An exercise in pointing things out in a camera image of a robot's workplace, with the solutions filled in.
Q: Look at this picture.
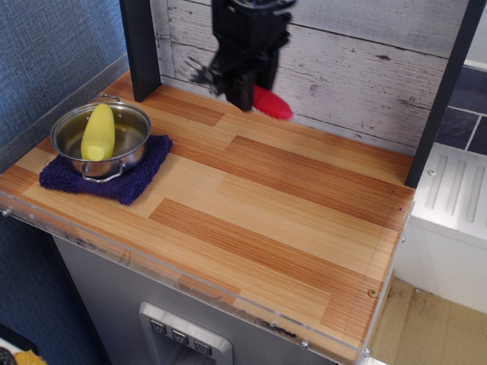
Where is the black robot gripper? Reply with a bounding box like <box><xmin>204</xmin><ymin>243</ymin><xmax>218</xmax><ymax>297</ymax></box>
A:
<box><xmin>207</xmin><ymin>1</ymin><xmax>295</xmax><ymax>111</ymax></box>

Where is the red handled metal fork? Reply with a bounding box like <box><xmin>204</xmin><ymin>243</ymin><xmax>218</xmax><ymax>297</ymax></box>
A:
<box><xmin>176</xmin><ymin>56</ymin><xmax>294</xmax><ymax>120</ymax></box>

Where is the small steel pot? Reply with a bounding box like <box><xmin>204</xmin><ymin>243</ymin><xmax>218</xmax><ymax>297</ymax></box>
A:
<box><xmin>50</xmin><ymin>94</ymin><xmax>152</xmax><ymax>183</ymax></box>

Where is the yellow toy corn cob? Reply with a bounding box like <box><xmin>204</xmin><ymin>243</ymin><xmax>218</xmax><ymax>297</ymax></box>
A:
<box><xmin>81</xmin><ymin>103</ymin><xmax>115</xmax><ymax>162</ymax></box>

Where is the purple terry cloth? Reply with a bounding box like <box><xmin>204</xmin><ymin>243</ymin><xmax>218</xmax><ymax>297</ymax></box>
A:
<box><xmin>39</xmin><ymin>135</ymin><xmax>173</xmax><ymax>205</ymax></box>

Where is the grey toy fridge front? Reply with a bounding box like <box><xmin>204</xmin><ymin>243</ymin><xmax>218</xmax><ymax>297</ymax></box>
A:
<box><xmin>54</xmin><ymin>238</ymin><xmax>330</xmax><ymax>364</ymax></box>

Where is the white ridged cabinet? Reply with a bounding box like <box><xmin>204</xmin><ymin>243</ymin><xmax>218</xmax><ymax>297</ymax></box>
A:
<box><xmin>394</xmin><ymin>144</ymin><xmax>486</xmax><ymax>312</ymax></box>

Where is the clear acrylic table edge guard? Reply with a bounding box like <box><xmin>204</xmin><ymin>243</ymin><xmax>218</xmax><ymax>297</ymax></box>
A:
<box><xmin>1</xmin><ymin>181</ymin><xmax>410</xmax><ymax>364</ymax></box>

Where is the silver dispenser button panel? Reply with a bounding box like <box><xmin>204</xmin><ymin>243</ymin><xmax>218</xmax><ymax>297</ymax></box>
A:
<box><xmin>138</xmin><ymin>301</ymin><xmax>234</xmax><ymax>364</ymax></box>

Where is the yellow black object bottom left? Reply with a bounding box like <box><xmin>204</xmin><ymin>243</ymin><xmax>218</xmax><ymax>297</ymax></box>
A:
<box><xmin>1</xmin><ymin>348</ymin><xmax>47</xmax><ymax>365</ymax></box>

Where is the left black upright post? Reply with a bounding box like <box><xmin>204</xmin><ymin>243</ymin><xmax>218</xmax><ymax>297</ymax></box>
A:
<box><xmin>119</xmin><ymin>0</ymin><xmax>161</xmax><ymax>102</ymax></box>

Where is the black upright post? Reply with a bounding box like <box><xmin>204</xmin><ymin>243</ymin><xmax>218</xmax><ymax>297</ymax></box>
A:
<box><xmin>119</xmin><ymin>0</ymin><xmax>161</xmax><ymax>102</ymax></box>
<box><xmin>405</xmin><ymin>0</ymin><xmax>486</xmax><ymax>189</ymax></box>

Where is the right black upright post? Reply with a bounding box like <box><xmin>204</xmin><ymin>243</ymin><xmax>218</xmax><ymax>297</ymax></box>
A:
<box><xmin>405</xmin><ymin>0</ymin><xmax>486</xmax><ymax>189</ymax></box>

